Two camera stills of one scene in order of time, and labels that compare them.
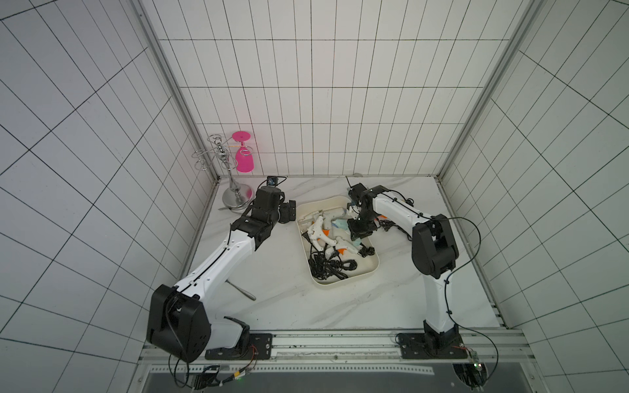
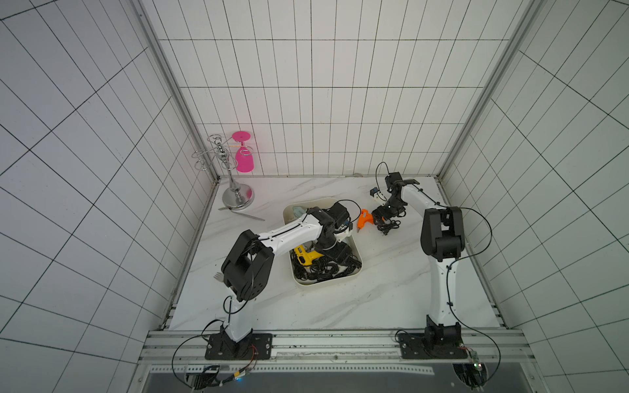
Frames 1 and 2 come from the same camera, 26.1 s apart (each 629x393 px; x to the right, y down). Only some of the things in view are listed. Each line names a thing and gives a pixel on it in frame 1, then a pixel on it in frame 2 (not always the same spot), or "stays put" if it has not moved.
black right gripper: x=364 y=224 to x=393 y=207
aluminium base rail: x=488 y=345 stays put
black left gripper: x=288 y=212 to x=336 y=255
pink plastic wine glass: x=244 y=156 stays put
